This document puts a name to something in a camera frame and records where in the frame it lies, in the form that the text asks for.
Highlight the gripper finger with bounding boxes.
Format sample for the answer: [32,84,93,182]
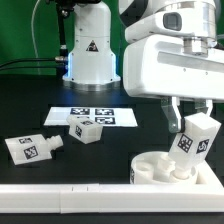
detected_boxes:
[161,96,185,133]
[195,99,213,116]

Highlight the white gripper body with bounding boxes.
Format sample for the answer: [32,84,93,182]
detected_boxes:
[123,35,224,102]

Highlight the white marker sheet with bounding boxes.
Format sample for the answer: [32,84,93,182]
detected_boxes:
[44,107,138,127]

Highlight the white L-shaped fence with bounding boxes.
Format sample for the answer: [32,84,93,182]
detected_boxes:
[0,163,224,214]

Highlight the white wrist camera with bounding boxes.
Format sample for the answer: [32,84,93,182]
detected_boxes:
[125,12,187,43]

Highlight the black cable lower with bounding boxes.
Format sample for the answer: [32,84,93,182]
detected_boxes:
[0,64,69,73]

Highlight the black cable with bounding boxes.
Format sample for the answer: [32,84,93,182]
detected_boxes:
[0,64,69,73]
[0,57,69,69]

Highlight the black cable upper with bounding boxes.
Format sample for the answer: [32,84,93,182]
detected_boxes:
[0,57,69,69]

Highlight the white thin cable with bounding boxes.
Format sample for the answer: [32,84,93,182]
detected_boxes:
[30,0,44,76]

